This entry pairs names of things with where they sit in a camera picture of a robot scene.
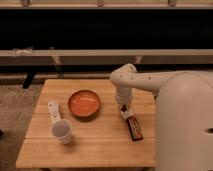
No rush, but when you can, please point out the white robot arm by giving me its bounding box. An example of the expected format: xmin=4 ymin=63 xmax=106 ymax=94
xmin=110 ymin=64 xmax=213 ymax=171

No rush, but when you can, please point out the dark chocolate bar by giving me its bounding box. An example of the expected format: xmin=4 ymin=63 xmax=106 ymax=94
xmin=127 ymin=116 xmax=143 ymax=141

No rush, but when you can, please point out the orange bowl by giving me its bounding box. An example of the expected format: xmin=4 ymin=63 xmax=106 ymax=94
xmin=68 ymin=90 xmax=101 ymax=118

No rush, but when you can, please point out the wooden table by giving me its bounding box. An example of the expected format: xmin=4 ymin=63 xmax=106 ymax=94
xmin=16 ymin=79 xmax=155 ymax=168

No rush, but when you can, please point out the white plastic cup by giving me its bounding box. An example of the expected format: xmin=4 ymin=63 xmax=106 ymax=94
xmin=51 ymin=119 xmax=72 ymax=144

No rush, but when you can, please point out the white remote control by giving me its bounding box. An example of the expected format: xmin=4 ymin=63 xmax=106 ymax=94
xmin=48 ymin=101 xmax=61 ymax=123

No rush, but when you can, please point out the grey metal rail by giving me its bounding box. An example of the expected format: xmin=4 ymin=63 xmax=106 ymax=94
xmin=0 ymin=49 xmax=213 ymax=66

